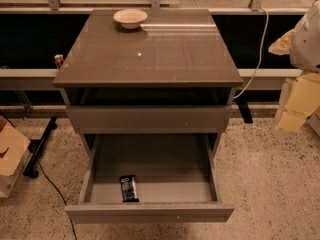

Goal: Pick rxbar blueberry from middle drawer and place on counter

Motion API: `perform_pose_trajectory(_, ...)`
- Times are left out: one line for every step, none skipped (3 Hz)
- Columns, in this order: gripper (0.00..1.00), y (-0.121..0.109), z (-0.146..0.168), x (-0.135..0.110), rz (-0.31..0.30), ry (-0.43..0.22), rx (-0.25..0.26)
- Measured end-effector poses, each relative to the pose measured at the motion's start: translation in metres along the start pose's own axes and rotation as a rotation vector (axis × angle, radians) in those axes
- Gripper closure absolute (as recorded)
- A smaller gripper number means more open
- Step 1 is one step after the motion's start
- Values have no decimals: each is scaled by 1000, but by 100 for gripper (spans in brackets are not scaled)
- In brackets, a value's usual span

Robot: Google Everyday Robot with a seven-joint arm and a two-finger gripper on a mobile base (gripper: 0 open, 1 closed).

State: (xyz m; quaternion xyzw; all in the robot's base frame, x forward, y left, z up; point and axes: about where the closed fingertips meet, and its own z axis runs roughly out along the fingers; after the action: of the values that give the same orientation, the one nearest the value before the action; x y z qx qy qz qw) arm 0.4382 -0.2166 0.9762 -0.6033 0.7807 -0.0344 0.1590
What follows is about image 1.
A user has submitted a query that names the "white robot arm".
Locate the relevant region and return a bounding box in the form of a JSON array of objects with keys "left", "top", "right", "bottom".
[{"left": 268, "top": 0, "right": 320, "bottom": 73}]

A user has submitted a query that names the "grey drawer cabinet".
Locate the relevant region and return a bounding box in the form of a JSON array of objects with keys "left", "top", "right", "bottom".
[{"left": 53, "top": 10, "right": 242, "bottom": 148}]

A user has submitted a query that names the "open grey middle drawer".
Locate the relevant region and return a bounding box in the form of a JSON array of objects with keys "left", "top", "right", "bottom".
[{"left": 65, "top": 134, "right": 234, "bottom": 224}]

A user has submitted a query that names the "closed grey top drawer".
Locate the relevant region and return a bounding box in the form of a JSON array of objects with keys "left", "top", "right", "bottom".
[{"left": 66, "top": 106, "right": 232, "bottom": 134}]

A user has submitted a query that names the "blue rxbar snack bar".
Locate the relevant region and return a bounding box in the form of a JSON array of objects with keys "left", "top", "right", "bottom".
[{"left": 120, "top": 175, "right": 139, "bottom": 202}]

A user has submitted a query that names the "black table leg right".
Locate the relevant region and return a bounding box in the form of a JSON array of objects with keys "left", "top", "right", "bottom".
[{"left": 236, "top": 94, "right": 253, "bottom": 124}]

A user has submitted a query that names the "black table leg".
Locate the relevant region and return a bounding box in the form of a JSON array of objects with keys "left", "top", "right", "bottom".
[
  {"left": 23, "top": 117, "right": 57, "bottom": 178},
  {"left": 236, "top": 94, "right": 253, "bottom": 124}
]

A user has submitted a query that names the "white ceramic bowl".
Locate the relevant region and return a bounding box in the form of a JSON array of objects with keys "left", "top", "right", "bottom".
[{"left": 113, "top": 9, "right": 148, "bottom": 29}]

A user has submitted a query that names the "red soda can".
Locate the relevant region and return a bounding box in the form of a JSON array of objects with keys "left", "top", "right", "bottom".
[{"left": 54, "top": 54, "right": 64, "bottom": 69}]

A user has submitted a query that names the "black table leg left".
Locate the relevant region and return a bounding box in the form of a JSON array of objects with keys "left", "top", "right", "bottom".
[{"left": 23, "top": 117, "right": 57, "bottom": 178}]

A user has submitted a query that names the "yellow foam padding block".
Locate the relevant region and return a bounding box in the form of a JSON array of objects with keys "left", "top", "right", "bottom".
[{"left": 275, "top": 73, "right": 320, "bottom": 133}]

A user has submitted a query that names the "cardboard box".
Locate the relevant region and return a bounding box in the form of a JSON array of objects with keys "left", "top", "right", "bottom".
[{"left": 0, "top": 116, "right": 30, "bottom": 198}]

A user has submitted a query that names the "black floor cable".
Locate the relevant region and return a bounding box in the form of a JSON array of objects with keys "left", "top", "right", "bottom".
[{"left": 0, "top": 110, "right": 78, "bottom": 240}]

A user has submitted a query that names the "white cable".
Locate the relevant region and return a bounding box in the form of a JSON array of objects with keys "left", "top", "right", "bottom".
[{"left": 232, "top": 6, "right": 270, "bottom": 101}]

